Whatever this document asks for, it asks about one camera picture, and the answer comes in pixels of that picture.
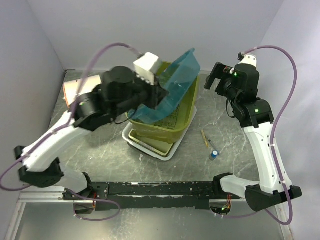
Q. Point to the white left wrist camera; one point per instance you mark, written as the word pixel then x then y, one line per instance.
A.
pixel 147 66

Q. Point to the white plastic tray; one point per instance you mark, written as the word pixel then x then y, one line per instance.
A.
pixel 153 148

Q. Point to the yellow pencil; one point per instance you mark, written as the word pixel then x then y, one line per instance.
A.
pixel 204 138

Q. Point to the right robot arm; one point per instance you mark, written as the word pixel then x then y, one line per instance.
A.
pixel 239 85

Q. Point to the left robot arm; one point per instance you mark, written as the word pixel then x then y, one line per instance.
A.
pixel 93 102

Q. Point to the olive green plastic tub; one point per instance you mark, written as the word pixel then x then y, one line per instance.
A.
pixel 171 128

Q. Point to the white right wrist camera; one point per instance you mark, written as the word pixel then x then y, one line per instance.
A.
pixel 247 58

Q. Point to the beige cylindrical roll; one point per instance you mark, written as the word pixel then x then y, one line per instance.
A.
pixel 70 88

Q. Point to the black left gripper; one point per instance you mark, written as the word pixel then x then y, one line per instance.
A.
pixel 157 94

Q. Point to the clear syringe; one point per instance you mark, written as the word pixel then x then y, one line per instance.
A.
pixel 212 145

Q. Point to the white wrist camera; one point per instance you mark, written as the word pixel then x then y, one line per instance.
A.
pixel 147 66
pixel 247 58

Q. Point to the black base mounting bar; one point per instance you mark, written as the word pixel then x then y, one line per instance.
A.
pixel 161 195

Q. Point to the aluminium front frame rail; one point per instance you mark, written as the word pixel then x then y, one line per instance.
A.
pixel 43 215

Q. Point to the small blue capped vial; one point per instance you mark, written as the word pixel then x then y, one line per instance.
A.
pixel 213 155

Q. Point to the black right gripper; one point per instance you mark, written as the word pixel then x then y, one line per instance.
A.
pixel 217 72

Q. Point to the translucent blue plastic container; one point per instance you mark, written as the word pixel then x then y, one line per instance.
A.
pixel 177 78

